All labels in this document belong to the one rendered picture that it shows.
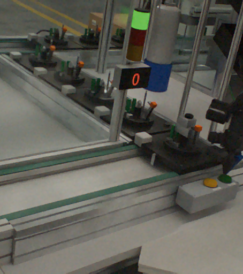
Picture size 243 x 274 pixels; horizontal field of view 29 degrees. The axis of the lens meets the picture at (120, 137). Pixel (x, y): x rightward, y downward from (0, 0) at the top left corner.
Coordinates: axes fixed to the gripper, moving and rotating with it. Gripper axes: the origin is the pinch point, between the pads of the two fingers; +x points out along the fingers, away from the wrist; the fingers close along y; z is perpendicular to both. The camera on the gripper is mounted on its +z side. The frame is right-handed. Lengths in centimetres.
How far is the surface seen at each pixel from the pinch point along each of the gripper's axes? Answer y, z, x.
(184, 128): 0.5, 20.1, -3.5
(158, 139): 2.2, 28.8, 4.8
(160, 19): -55, 99, -21
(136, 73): 17.6, 30.5, -20.2
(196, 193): 15.2, -2.6, 5.5
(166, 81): -63, 93, 10
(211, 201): 8.9, -4.0, 9.1
